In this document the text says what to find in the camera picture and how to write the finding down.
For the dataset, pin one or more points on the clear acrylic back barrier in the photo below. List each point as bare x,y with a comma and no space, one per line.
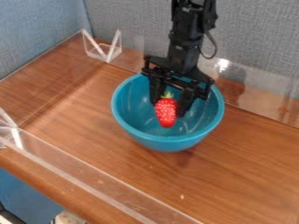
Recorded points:
257,91

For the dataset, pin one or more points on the clear acrylic front barrier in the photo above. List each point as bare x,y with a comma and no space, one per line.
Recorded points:
100,197

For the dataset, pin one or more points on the red toy strawberry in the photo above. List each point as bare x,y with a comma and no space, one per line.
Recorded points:
164,110

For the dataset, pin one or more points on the clear acrylic corner bracket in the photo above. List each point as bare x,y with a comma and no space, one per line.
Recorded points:
101,51

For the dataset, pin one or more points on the blue plastic bowl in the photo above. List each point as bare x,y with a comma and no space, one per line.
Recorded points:
133,113

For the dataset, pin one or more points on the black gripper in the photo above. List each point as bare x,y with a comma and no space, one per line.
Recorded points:
193,84

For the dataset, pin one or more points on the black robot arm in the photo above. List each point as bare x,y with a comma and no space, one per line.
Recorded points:
193,18

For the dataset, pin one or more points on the clear acrylic barrier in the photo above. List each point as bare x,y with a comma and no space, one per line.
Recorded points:
257,91
100,197

